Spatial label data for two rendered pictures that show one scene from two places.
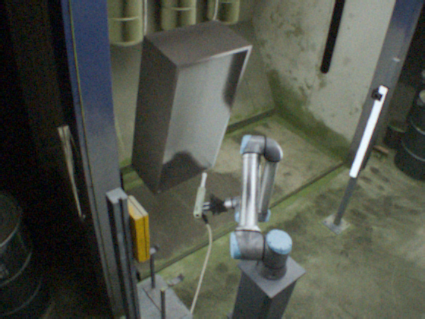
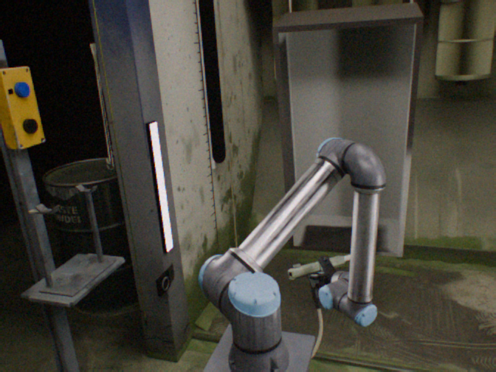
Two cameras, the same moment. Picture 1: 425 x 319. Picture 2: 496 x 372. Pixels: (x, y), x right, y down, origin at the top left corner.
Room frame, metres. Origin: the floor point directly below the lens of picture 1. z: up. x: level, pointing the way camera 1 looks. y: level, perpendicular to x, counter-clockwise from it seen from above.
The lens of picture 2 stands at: (0.92, -1.37, 1.59)
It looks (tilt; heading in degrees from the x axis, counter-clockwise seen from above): 19 degrees down; 61
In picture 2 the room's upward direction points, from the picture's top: 4 degrees counter-clockwise
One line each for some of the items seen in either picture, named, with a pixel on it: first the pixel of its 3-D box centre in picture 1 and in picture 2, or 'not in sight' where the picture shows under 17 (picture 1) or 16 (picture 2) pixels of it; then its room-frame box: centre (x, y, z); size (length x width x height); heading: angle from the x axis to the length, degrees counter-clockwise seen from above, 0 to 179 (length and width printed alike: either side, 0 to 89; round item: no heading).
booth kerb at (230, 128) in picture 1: (184, 146); (435, 254); (3.30, 0.30, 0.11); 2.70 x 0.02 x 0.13; 132
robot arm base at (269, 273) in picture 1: (272, 262); (257, 347); (1.45, -0.42, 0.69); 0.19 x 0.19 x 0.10
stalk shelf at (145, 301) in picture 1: (157, 306); (76, 277); (1.03, 0.21, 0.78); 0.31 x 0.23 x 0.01; 42
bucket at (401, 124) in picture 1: (395, 134); not in sight; (3.91, -2.21, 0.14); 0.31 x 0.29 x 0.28; 132
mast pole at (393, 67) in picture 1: (363, 153); not in sight; (2.47, -1.19, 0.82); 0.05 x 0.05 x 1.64; 42
